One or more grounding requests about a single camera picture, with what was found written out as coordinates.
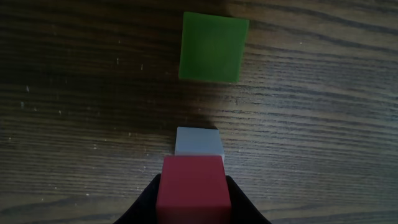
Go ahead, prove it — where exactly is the green cube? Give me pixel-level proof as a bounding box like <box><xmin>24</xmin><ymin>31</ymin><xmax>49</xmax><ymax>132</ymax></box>
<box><xmin>178</xmin><ymin>11</ymin><xmax>250</xmax><ymax>84</ymax></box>

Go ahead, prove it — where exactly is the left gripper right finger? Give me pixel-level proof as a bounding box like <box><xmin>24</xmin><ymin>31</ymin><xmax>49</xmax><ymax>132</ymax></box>
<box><xmin>225</xmin><ymin>175</ymin><xmax>273</xmax><ymax>224</ymax></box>

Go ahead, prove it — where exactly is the white cube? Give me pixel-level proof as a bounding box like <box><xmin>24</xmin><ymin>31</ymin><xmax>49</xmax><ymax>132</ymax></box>
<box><xmin>174</xmin><ymin>126</ymin><xmax>226</xmax><ymax>162</ymax></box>

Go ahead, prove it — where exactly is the red cube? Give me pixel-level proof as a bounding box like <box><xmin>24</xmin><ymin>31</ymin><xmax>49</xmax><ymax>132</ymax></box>
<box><xmin>155</xmin><ymin>154</ymin><xmax>233</xmax><ymax>224</ymax></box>

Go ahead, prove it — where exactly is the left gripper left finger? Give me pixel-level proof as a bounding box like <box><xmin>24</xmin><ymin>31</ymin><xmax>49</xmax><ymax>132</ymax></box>
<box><xmin>113</xmin><ymin>173</ymin><xmax>162</xmax><ymax>224</ymax></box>

